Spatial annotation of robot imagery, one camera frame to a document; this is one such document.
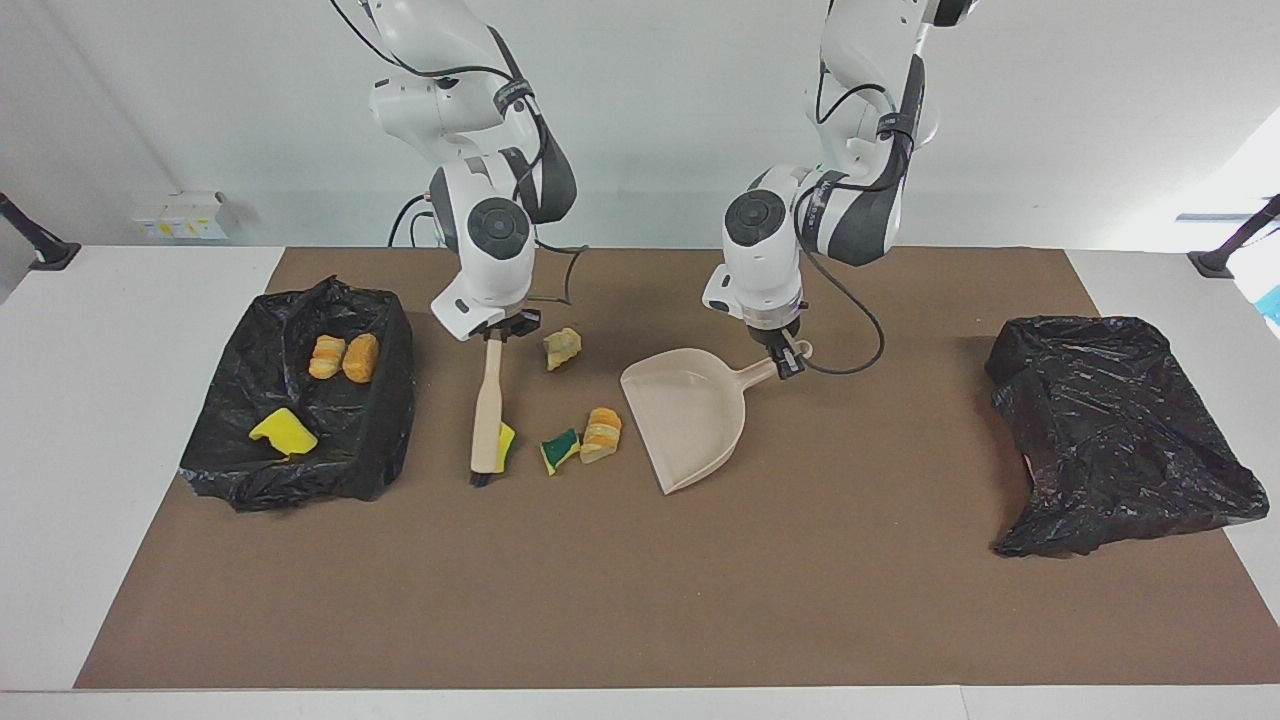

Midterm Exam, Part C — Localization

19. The beige plastic dustpan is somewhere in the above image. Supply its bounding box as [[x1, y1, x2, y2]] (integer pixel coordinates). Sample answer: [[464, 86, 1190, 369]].
[[620, 340, 814, 496]]

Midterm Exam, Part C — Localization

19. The brown toy bread roll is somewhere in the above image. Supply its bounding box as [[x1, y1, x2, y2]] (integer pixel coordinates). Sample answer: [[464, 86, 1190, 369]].
[[342, 333, 382, 385]]

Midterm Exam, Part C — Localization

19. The green and yellow sponge piece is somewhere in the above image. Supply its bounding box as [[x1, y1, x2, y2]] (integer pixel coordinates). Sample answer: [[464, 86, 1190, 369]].
[[540, 428, 582, 477]]

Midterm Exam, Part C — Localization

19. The large striped toy croissant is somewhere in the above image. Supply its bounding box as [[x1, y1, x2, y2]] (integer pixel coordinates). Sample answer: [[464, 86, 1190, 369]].
[[580, 406, 623, 465]]

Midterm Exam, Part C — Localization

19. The right black bin bag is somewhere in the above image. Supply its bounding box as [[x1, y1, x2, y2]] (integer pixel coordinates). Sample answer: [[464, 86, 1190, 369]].
[[180, 276, 416, 514]]

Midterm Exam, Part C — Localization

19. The crumpled black trash bag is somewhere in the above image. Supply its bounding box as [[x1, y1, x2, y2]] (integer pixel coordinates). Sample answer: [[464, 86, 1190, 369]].
[[985, 315, 1271, 558]]

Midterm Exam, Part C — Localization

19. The brown table mat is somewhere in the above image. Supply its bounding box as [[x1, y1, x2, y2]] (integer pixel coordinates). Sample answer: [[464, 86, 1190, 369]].
[[75, 247, 1280, 691]]

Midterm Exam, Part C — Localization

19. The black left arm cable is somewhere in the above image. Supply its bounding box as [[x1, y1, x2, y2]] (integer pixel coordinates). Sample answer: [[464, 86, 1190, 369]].
[[795, 60, 888, 376]]

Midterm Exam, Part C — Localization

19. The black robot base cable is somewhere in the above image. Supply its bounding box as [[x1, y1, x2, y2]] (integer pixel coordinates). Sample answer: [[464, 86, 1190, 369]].
[[388, 193, 433, 248]]

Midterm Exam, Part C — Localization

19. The white wall socket box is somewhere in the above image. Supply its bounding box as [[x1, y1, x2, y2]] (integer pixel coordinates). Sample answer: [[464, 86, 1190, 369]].
[[132, 190, 241, 241]]

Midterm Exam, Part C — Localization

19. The black camera stand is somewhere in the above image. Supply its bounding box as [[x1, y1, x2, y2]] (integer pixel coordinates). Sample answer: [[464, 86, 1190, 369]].
[[0, 190, 81, 272], [1188, 193, 1280, 279]]

